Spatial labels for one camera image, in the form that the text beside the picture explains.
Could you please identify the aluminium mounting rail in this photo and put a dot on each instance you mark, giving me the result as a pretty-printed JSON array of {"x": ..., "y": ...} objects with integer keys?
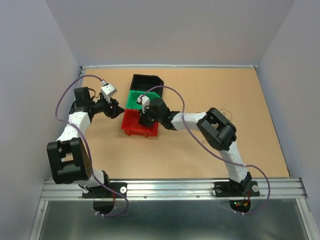
[{"x": 172, "y": 189}]

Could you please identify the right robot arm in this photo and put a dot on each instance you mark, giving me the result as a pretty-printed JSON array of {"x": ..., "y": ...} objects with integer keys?
[{"x": 217, "y": 130}]

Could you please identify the black plastic bin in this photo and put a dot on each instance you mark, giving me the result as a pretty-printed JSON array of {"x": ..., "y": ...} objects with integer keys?
[{"x": 142, "y": 82}]

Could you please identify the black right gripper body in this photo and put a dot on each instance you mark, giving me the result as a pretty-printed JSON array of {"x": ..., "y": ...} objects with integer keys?
[{"x": 149, "y": 117}]

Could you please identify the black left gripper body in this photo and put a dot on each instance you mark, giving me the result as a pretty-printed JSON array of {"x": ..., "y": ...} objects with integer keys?
[{"x": 101, "y": 105}]

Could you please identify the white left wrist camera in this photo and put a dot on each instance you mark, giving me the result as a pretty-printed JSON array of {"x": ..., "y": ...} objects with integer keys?
[{"x": 107, "y": 90}]

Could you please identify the green plastic bin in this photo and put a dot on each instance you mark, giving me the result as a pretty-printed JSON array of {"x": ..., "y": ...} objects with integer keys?
[{"x": 134, "y": 94}]

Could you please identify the red plastic bin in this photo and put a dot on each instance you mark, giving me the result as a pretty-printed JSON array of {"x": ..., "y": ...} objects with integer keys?
[{"x": 131, "y": 126}]

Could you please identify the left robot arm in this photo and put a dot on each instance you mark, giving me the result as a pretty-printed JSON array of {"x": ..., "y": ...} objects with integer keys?
[{"x": 68, "y": 158}]

